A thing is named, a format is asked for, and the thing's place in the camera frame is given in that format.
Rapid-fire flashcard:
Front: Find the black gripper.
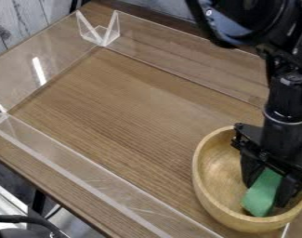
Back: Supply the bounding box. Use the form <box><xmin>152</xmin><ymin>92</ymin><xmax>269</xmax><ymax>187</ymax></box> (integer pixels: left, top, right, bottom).
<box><xmin>232</xmin><ymin>112</ymin><xmax>302</xmax><ymax>207</ymax></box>

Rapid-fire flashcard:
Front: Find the light wooden bowl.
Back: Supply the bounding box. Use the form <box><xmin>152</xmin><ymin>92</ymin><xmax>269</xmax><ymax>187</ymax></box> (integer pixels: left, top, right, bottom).
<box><xmin>192</xmin><ymin>126</ymin><xmax>302</xmax><ymax>233</ymax></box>

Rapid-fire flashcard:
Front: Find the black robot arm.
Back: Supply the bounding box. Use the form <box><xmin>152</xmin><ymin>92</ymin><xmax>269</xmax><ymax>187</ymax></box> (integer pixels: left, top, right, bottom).
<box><xmin>186</xmin><ymin>0</ymin><xmax>302</xmax><ymax>207</ymax></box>

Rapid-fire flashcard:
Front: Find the clear acrylic barrier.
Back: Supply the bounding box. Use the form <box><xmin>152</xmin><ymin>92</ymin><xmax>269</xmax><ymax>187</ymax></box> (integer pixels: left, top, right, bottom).
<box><xmin>0</xmin><ymin>9</ymin><xmax>302</xmax><ymax>238</ymax></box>

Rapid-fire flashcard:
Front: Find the green rectangular block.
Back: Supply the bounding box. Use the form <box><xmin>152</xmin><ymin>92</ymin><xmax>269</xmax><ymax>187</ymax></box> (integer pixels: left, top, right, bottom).
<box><xmin>241</xmin><ymin>168</ymin><xmax>283</xmax><ymax>218</ymax></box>

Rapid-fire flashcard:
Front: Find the black cable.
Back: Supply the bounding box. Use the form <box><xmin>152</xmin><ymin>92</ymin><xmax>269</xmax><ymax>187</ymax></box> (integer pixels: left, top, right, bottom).
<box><xmin>0</xmin><ymin>214</ymin><xmax>64</xmax><ymax>238</ymax></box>

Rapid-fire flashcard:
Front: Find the black table leg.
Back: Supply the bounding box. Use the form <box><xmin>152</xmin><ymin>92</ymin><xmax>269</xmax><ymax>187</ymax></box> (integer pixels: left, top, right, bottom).
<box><xmin>32</xmin><ymin>190</ymin><xmax>46</xmax><ymax>215</ymax></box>

